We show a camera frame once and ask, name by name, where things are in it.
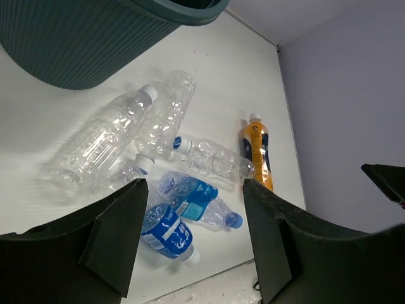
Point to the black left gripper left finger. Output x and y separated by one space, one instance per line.
84 257

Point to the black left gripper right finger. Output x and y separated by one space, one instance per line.
301 258

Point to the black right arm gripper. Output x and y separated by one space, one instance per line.
389 179

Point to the dark teal ribbed bin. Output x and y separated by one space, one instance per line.
79 44

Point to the blue label water bottle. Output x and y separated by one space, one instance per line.
164 231

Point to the small clear bottle white cap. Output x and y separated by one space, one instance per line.
128 170

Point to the large clear ribbed bottle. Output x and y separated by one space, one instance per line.
88 154

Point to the blue label crumpled bottle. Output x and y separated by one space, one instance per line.
198 201

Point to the clear bottle blue-white cap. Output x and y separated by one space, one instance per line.
212 161

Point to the orange juice bottle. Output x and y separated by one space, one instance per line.
256 141

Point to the clear crumpled bottle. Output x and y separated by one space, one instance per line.
158 129

